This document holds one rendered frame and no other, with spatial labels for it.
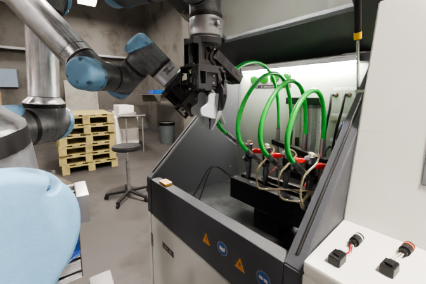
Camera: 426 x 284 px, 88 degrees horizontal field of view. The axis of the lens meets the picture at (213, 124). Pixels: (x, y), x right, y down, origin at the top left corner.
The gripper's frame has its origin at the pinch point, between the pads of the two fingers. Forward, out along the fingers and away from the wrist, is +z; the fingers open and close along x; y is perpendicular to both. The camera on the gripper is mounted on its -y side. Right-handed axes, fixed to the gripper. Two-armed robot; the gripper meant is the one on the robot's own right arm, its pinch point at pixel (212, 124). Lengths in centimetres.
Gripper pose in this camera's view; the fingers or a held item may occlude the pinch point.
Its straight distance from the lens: 55.1
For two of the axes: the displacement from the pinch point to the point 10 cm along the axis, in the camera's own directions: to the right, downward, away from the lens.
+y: -7.5, 0.9, -6.6
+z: 0.0, 9.9, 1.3
